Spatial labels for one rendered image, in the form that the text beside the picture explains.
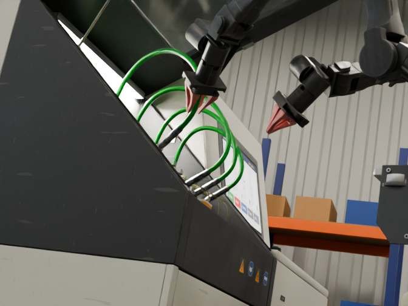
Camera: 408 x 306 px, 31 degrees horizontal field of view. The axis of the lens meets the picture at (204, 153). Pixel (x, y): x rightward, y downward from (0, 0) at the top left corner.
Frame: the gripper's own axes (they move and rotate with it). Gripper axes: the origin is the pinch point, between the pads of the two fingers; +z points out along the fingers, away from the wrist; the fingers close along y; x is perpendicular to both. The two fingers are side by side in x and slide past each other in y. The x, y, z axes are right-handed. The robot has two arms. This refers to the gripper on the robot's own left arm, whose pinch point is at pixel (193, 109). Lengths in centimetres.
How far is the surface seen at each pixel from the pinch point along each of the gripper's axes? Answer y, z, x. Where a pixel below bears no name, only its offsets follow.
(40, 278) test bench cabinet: 39, 28, 32
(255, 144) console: -73, 56, -68
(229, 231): -5.9, 16.6, 27.8
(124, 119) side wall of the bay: 23.0, -2.6, 11.6
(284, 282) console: -44, 50, 14
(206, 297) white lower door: 3.9, 23.3, 42.8
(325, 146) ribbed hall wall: -448, 306, -443
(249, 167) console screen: -64, 55, -52
